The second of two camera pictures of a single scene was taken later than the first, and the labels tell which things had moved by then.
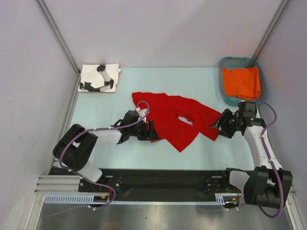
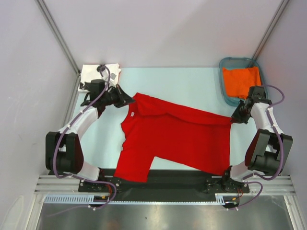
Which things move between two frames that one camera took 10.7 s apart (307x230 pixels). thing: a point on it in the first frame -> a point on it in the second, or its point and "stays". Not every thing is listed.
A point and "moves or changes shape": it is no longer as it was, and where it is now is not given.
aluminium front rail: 57,184 stays
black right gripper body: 230,123 -> 241,112
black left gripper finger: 154,136 -> 128,100
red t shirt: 164,110 moves or changes shape
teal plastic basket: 234,63 stays
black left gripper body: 140,131 -> 113,97
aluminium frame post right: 270,28 stays
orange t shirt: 244,83 stays
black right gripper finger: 224,132 -> 239,120
